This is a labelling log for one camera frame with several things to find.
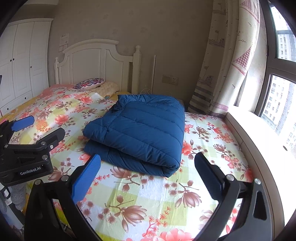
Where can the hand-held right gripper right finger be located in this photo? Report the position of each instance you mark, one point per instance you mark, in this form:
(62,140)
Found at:
(211,176)

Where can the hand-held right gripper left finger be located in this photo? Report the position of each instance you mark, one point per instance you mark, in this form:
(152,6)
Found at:
(86,178)

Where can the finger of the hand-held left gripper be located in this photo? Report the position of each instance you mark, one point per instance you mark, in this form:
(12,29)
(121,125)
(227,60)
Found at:
(23,122)
(54,136)

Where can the blue quilted jacket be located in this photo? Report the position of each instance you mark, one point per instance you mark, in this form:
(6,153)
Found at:
(143,129)

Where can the person's left hand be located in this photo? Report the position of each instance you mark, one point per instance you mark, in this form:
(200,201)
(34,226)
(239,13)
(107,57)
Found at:
(18,197)

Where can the yellow bed sheet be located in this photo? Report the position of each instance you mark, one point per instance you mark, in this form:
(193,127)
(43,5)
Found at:
(20,106)

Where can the pink bed cover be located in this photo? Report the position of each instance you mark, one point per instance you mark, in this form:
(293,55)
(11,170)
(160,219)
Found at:
(57,89)

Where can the white window sill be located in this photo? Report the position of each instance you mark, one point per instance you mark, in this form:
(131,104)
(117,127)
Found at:
(261,150)

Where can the white wardrobe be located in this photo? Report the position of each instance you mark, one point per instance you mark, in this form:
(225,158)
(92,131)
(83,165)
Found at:
(20,64)

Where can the purple patterned pillow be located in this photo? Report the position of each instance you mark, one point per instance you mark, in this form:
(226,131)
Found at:
(89,83)

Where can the floral bed sheet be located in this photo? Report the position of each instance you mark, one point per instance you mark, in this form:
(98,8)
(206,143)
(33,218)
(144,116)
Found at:
(150,197)

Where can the beige pillow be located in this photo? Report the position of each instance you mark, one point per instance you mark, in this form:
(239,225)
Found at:
(107,89)

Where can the white bed headboard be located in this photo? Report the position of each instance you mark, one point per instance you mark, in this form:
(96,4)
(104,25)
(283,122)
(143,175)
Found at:
(92,64)

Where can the window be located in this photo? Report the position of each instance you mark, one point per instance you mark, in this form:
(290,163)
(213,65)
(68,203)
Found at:
(268,81)

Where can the metal pole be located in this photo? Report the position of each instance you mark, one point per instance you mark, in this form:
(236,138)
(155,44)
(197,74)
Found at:
(153,74)

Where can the printed curtain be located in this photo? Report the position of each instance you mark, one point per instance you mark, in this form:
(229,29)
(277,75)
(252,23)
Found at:
(226,58)

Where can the wall light switches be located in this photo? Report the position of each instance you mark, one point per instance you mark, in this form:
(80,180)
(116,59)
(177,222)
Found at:
(63,48)

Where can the wall paper notice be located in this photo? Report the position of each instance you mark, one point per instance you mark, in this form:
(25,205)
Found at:
(64,39)

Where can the wall power socket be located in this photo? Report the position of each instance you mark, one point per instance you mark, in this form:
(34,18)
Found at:
(170,79)

